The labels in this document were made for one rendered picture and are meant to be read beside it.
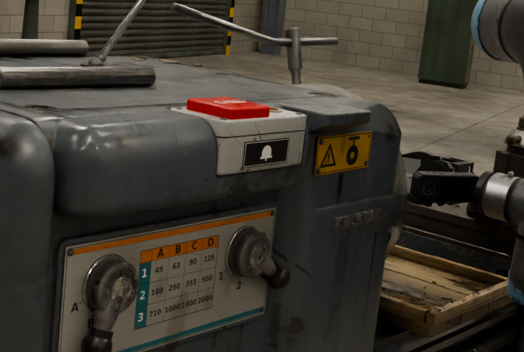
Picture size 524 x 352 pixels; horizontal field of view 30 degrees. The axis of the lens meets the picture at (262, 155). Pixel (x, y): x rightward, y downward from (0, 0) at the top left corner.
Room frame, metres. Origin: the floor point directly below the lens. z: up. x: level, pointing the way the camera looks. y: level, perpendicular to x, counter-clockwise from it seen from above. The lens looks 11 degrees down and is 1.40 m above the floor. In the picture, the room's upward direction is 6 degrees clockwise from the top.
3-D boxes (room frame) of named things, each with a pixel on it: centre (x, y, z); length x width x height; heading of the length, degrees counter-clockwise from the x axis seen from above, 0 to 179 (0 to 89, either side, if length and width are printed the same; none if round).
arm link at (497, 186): (1.57, -0.40, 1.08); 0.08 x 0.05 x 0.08; 142
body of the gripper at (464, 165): (1.62, -0.34, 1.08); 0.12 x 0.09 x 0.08; 52
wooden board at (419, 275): (1.68, -0.25, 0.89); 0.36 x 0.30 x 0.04; 52
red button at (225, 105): (0.96, 0.04, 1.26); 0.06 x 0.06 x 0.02; 52
